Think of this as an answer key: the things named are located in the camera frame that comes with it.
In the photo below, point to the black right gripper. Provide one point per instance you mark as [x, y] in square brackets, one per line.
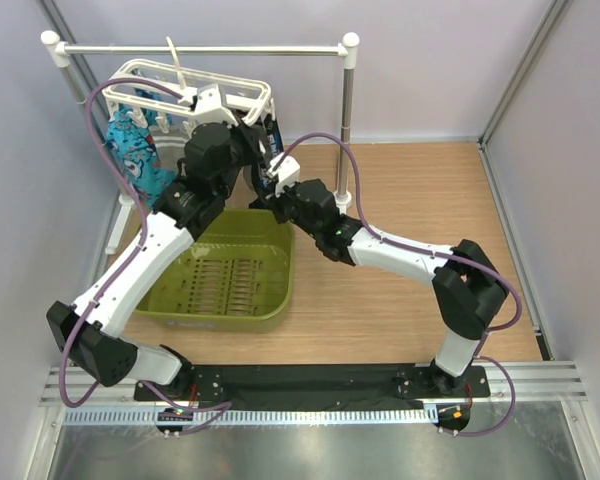
[276, 202]

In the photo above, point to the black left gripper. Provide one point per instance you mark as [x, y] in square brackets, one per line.
[249, 138]

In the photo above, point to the white clip sock hanger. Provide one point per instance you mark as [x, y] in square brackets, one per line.
[253, 96]

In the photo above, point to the black patterned sock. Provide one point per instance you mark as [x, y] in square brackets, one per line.
[258, 181]
[272, 130]

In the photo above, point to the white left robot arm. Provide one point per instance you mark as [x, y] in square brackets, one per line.
[89, 331]

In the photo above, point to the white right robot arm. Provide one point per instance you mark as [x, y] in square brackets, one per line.
[461, 276]

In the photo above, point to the grey striped sock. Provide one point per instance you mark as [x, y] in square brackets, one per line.
[170, 146]

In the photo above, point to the green plastic basket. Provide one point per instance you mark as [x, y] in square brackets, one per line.
[238, 277]

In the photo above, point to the blue shark pattern sock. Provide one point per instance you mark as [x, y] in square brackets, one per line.
[135, 152]

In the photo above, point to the white metal drying rack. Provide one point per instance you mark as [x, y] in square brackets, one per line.
[61, 51]

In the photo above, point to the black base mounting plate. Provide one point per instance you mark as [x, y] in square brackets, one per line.
[317, 388]

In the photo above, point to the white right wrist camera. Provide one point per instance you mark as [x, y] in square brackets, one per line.
[289, 169]

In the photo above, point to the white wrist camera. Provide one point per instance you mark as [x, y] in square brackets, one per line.
[209, 105]
[289, 169]

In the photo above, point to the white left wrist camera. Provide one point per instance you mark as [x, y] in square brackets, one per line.
[209, 105]

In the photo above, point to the aluminium slotted rail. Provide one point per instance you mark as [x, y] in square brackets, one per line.
[162, 416]

